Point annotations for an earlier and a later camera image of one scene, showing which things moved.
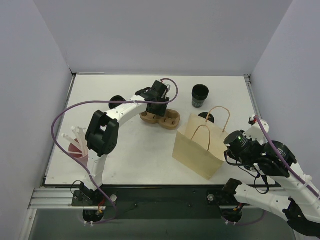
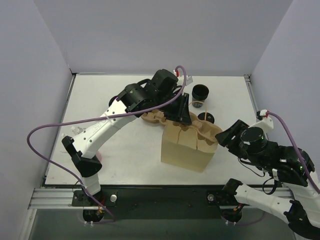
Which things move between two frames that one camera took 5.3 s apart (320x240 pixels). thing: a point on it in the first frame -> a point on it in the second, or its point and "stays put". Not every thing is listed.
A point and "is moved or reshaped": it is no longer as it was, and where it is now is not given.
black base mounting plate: x=160 y=202 stays put
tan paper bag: x=201 y=143 is moved or reshaped
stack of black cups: x=199 y=93 stays put
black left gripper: x=157 y=109 -> x=178 y=107
